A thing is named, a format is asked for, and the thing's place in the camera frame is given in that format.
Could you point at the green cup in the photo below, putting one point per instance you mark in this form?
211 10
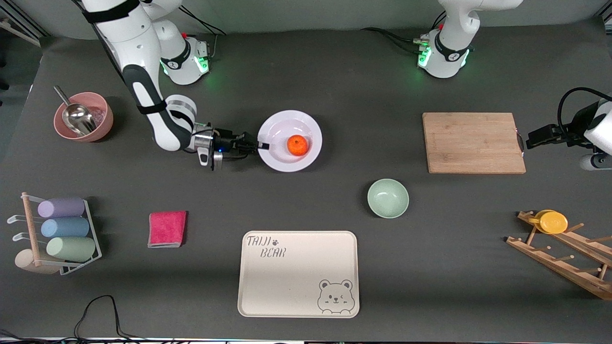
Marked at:
71 249

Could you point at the white round plate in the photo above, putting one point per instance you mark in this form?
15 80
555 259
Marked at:
282 160

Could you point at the blue cup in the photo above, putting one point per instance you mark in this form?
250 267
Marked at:
65 227

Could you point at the orange fruit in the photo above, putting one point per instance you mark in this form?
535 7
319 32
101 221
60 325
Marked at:
298 145

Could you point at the wooden cutting board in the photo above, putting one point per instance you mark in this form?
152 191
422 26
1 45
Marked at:
471 143

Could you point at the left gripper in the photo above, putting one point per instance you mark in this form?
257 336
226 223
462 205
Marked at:
560 134

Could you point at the yellow cup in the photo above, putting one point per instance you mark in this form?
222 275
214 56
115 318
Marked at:
552 222

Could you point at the metal scoop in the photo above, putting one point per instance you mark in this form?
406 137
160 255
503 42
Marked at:
79 117

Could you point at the purple cup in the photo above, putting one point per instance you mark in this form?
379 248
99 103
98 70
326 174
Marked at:
62 208

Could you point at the light green bowl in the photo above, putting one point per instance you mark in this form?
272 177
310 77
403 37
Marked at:
387 198

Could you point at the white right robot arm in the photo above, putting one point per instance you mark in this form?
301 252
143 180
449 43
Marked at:
138 43

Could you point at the pink bowl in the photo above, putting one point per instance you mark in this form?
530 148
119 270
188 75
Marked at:
104 119

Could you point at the wooden peg drying rack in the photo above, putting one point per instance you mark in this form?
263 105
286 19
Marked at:
564 267

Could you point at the pink folded cloth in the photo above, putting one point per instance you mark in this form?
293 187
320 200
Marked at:
167 229

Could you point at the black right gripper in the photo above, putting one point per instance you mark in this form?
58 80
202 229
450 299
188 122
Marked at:
224 143

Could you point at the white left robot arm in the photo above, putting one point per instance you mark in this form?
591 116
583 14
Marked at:
449 48

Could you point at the beige bear print tray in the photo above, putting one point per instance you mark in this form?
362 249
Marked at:
291 282

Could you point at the beige cup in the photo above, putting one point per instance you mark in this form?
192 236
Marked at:
26 262

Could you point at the metal frame strut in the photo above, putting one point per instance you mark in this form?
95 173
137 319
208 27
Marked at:
24 31

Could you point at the dark grey table cloth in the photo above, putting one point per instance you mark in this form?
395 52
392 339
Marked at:
306 71

